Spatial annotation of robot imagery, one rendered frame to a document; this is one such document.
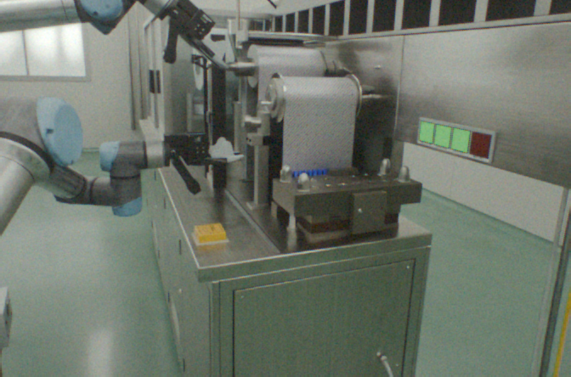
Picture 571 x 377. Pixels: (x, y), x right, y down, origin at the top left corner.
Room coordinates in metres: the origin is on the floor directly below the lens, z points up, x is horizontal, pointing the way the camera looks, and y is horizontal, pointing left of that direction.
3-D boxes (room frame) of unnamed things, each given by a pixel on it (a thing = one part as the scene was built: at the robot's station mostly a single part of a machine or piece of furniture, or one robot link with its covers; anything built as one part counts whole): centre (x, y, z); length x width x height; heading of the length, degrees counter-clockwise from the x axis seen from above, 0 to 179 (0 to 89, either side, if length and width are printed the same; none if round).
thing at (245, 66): (1.48, 0.16, 1.34); 0.06 x 0.06 x 0.06; 22
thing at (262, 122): (1.27, 0.09, 1.05); 0.06 x 0.05 x 0.31; 112
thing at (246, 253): (2.14, 0.36, 0.88); 2.52 x 0.66 x 0.04; 22
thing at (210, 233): (1.02, 0.19, 0.91); 0.07 x 0.07 x 0.02; 22
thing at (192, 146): (1.10, 0.27, 1.12); 0.12 x 0.08 x 0.09; 112
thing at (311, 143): (1.25, -0.10, 1.11); 0.23 x 0.01 x 0.18; 112
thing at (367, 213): (1.07, -0.23, 0.97); 0.10 x 0.03 x 0.11; 112
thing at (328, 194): (1.15, -0.18, 1.00); 0.40 x 0.16 x 0.06; 112
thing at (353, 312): (2.15, 0.35, 0.43); 2.52 x 0.64 x 0.86; 22
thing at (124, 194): (1.04, 0.43, 1.01); 0.11 x 0.08 x 0.11; 85
